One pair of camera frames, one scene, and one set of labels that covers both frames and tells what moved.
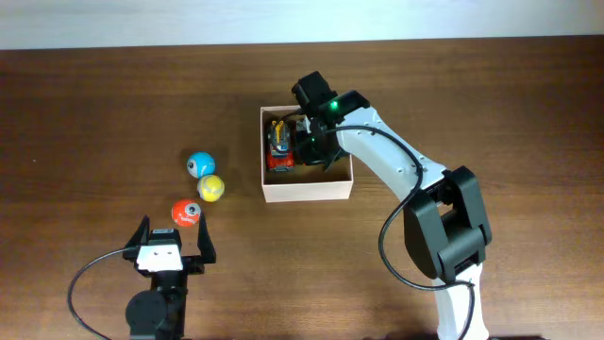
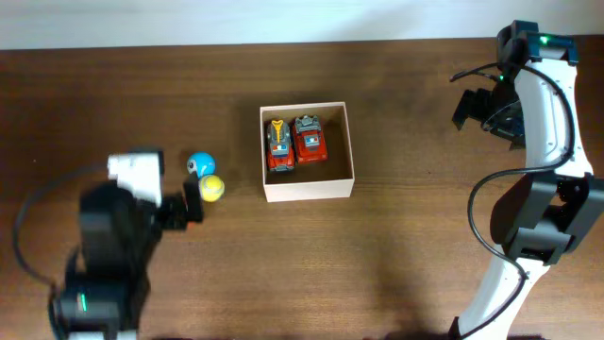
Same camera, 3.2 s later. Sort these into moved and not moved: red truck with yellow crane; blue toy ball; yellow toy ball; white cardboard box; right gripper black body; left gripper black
Moved: left gripper black; right gripper black body
Not moved: yellow toy ball; white cardboard box; blue toy ball; red truck with yellow crane
